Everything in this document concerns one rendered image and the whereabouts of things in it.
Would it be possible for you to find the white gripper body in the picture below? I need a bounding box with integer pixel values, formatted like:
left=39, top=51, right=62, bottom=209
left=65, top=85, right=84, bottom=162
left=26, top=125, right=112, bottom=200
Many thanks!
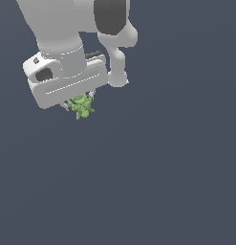
left=22, top=51, right=109, bottom=110

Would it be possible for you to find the green spiky toy object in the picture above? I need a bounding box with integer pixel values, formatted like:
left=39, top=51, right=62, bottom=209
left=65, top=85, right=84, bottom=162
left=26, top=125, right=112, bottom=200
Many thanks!
left=67, top=93, right=96, bottom=121

